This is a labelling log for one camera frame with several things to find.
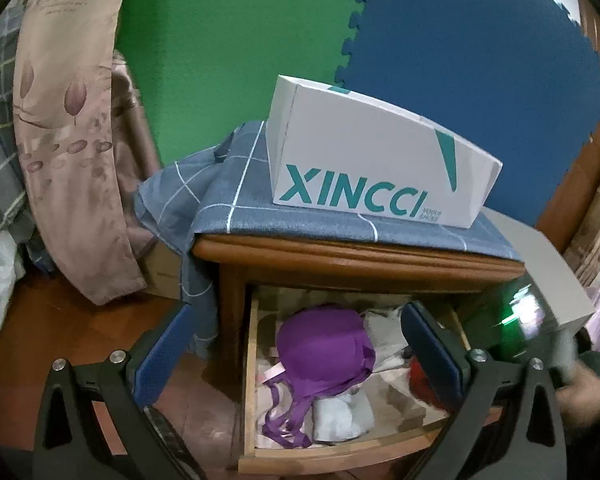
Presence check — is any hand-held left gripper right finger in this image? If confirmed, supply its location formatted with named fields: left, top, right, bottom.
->
left=400, top=301, right=567, bottom=480

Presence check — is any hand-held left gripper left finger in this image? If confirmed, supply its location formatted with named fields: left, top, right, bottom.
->
left=32, top=301, right=221, bottom=480

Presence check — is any red underwear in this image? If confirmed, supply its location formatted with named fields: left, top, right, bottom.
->
left=409, top=355, right=451, bottom=413

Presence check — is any beige underwear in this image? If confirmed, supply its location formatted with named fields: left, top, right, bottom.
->
left=362, top=307, right=411, bottom=366

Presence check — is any white underwear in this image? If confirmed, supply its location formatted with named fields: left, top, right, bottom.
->
left=312, top=392, right=378, bottom=443

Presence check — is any purple bra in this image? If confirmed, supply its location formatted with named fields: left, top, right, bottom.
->
left=262, top=306, right=377, bottom=450

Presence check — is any wooden drawer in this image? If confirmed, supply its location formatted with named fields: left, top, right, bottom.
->
left=237, top=285, right=481, bottom=473

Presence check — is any white cardboard box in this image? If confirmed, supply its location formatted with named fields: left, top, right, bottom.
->
left=266, top=74, right=504, bottom=228

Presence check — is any brown cardboard box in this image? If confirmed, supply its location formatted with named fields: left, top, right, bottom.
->
left=142, top=240, right=187, bottom=302

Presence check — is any wooden nightstand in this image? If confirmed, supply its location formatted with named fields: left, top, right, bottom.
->
left=192, top=232, right=528, bottom=478

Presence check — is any blue checked cloth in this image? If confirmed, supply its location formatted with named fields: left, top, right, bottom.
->
left=134, top=120, right=526, bottom=346

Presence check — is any brown satin cloth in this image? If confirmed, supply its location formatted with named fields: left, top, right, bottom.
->
left=110, top=50, right=162, bottom=261

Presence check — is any blue foam mat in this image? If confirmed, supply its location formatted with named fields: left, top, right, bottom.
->
left=332, top=0, right=600, bottom=241

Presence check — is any beige floral curtain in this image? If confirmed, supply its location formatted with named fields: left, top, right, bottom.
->
left=12, top=0, right=148, bottom=306

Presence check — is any green foam mat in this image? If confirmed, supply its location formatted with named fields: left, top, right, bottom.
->
left=115, top=0, right=376, bottom=171

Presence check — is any wooden door frame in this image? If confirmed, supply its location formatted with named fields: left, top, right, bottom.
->
left=535, top=0, right=600, bottom=246

